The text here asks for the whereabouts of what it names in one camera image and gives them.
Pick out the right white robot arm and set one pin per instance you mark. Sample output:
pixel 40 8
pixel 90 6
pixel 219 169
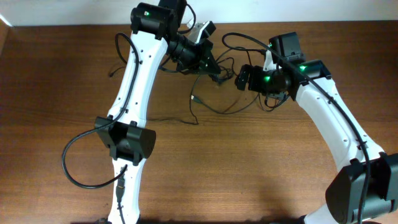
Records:
pixel 366 184

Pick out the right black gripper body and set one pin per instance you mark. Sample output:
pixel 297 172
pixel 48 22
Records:
pixel 244 78

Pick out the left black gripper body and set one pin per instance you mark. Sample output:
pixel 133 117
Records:
pixel 208 62

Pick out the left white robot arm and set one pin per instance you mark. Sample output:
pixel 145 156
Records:
pixel 155 33

